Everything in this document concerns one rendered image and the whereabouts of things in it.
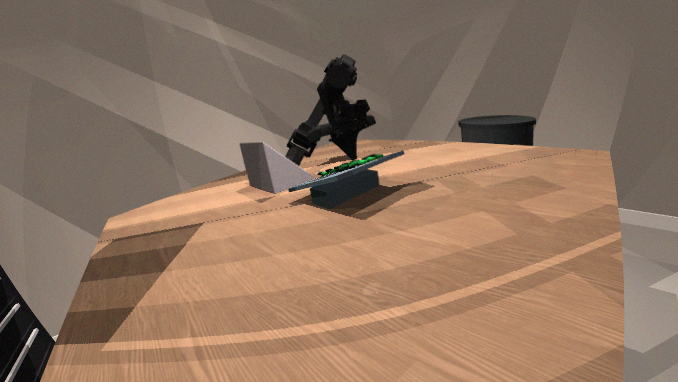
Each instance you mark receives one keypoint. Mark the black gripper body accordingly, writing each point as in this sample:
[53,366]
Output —
[334,128]

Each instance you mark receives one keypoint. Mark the grey switch panel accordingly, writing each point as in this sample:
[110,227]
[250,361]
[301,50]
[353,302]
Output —
[346,181]

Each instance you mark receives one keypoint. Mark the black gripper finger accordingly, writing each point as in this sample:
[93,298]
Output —
[353,140]
[342,141]

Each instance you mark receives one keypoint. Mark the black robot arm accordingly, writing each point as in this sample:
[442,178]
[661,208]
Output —
[340,73]

